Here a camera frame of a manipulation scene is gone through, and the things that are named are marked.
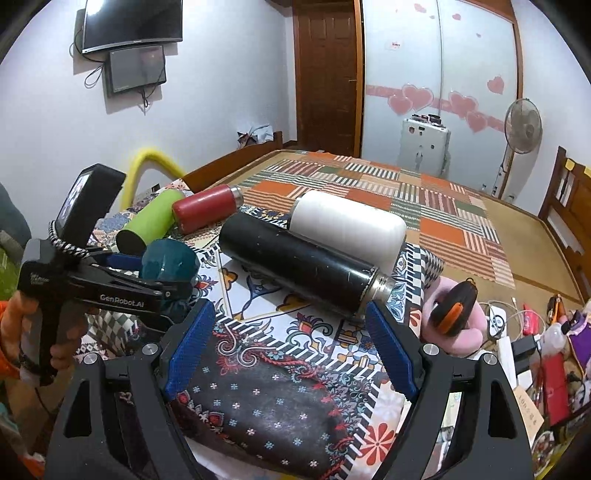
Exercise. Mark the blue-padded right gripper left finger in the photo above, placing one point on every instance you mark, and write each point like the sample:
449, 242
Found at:
116, 420

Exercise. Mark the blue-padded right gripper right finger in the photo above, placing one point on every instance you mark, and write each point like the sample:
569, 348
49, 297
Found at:
490, 439

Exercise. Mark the dark teal ceramic mug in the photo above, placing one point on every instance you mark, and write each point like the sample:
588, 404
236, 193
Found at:
175, 265

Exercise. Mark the person's left hand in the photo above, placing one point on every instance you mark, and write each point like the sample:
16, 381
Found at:
21, 324

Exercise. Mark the pink plush cushion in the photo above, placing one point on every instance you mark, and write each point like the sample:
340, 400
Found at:
469, 340

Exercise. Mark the lime green tumbler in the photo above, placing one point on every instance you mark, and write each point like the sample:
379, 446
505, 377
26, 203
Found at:
150, 224

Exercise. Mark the white thermos bottle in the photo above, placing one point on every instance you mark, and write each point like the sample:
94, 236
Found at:
362, 231

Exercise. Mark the red thermos bottle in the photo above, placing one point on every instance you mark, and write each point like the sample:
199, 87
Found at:
206, 207

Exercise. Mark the orange patchwork bed mat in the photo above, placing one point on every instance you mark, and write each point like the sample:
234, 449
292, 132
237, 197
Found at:
508, 252

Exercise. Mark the yellow foam tube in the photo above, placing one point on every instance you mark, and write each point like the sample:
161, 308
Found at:
145, 159

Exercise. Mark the black thermos bottle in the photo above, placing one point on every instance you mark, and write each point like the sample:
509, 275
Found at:
314, 271

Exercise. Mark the clutter pile by door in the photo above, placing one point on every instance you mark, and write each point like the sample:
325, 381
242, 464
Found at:
255, 136

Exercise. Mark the white standing fan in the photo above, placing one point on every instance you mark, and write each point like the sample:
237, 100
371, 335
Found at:
523, 130

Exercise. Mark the frosted wardrobe with hearts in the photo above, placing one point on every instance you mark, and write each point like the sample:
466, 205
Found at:
453, 59

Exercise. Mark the brown wooden door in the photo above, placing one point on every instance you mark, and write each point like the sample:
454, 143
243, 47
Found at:
328, 60

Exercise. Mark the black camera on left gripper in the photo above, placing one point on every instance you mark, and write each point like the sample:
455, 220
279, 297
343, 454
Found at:
89, 199

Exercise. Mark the wooden bed frame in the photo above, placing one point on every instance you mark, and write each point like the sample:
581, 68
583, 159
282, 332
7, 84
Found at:
565, 211

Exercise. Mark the small black wall monitor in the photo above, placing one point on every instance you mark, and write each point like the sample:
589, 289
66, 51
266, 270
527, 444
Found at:
134, 68

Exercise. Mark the black wall television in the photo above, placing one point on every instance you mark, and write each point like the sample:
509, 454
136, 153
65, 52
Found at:
116, 23

